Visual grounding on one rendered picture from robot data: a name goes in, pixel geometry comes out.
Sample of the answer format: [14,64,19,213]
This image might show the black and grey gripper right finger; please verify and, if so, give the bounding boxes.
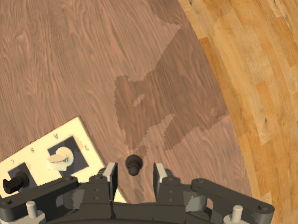
[152,163,275,224]

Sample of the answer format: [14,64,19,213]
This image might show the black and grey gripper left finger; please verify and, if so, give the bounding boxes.
[0,162,118,224]

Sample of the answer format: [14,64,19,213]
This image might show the chessboard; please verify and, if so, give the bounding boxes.
[0,117,106,198]

